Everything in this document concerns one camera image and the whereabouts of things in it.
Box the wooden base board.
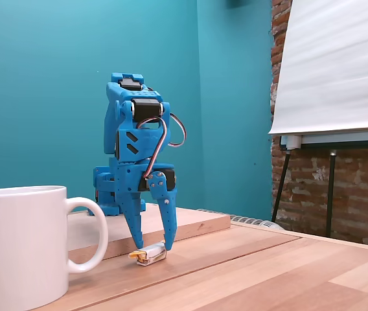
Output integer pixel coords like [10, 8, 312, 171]
[67, 203, 231, 261]

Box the white sweet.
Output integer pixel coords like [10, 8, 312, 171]
[128, 241, 168, 267]

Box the red white servo cable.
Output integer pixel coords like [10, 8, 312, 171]
[137, 111, 187, 181]

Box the black flipchart easel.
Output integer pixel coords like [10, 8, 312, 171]
[271, 131, 368, 239]

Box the white radiator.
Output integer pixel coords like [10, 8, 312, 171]
[198, 208, 284, 231]

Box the white ceramic mug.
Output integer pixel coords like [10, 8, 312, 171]
[0, 185, 109, 311]

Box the white flipchart paper pad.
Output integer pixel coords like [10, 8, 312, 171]
[268, 0, 368, 136]

